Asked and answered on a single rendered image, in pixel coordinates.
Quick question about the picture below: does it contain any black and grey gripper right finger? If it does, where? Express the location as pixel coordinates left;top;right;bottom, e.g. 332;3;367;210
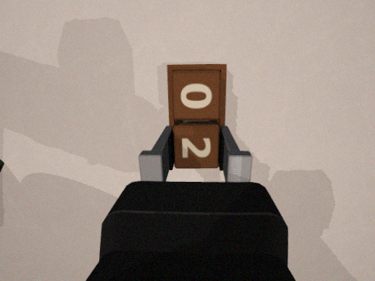
218;126;252;182

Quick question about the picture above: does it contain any brown wooden number cube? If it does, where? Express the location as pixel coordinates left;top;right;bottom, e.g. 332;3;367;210
171;70;221;120
173;120;220;169

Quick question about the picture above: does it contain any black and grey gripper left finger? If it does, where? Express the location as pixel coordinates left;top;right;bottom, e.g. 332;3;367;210
138;126;175;181

